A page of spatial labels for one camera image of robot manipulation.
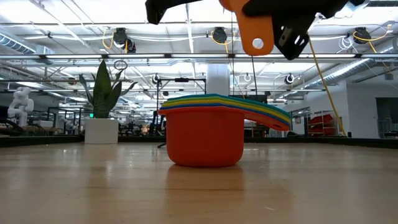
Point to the black background rig frame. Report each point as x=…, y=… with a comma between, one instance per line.
x=182, y=80

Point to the white building column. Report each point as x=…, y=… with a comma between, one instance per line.
x=217, y=81

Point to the orange measuring cup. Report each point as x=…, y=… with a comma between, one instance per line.
x=248, y=28

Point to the navy blue measuring cup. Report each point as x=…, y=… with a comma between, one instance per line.
x=161, y=145

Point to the snake plant in white pot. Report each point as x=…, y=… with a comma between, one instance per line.
x=102, y=90

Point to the dark wall screen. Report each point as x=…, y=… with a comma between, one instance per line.
x=387, y=107

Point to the black metal table frame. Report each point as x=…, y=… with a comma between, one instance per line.
x=46, y=140

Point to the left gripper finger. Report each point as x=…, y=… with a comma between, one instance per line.
x=161, y=7

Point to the red storage bin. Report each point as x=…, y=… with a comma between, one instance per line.
x=321, y=119

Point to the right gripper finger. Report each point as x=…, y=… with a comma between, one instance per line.
x=295, y=12

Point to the white robot figure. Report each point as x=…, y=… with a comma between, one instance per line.
x=20, y=105

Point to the red measuring cup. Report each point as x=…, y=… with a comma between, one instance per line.
x=205, y=140

